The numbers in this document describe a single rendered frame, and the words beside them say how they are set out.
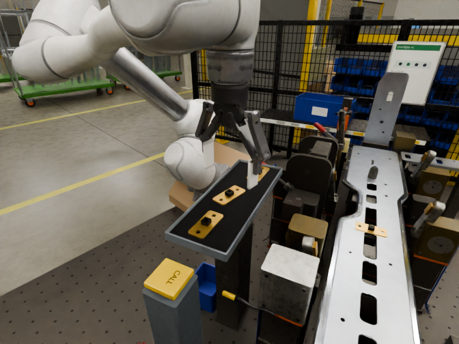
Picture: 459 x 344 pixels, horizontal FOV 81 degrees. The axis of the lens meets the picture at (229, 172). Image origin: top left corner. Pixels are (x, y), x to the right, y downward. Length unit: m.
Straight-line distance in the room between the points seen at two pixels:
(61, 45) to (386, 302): 0.93
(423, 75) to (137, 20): 1.58
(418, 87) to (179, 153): 1.29
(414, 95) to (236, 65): 1.39
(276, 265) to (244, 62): 0.39
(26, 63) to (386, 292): 1.01
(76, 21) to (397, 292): 1.05
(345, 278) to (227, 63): 0.55
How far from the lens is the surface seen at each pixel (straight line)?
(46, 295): 1.21
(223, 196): 0.65
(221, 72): 0.51
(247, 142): 0.54
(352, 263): 0.77
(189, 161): 1.09
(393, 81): 1.48
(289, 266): 0.57
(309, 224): 0.72
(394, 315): 0.71
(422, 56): 1.75
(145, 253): 1.20
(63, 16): 0.92
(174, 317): 0.49
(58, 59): 0.79
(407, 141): 1.52
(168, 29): 0.33
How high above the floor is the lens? 1.53
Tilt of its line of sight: 29 degrees down
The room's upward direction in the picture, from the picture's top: straight up
